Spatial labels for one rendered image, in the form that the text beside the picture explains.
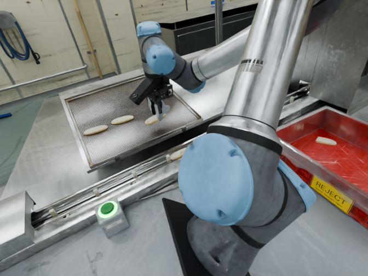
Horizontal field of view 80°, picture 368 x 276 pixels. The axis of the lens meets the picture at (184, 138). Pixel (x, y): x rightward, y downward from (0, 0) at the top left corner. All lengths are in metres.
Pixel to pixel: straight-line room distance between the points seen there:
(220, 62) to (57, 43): 3.86
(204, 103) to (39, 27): 3.56
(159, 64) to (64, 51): 3.80
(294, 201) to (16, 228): 0.70
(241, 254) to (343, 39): 0.93
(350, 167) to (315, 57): 0.52
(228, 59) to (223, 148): 0.40
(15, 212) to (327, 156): 1.04
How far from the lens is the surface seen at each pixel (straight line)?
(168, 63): 0.65
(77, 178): 0.98
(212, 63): 0.66
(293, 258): 0.69
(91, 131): 1.02
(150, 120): 0.91
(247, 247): 0.46
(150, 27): 0.74
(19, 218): 0.81
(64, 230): 0.79
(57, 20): 4.33
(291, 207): 0.42
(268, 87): 0.34
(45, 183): 1.05
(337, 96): 1.21
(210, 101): 1.11
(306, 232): 0.73
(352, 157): 1.00
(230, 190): 0.27
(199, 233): 0.46
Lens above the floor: 1.42
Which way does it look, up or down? 37 degrees down
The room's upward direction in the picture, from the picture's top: 8 degrees counter-clockwise
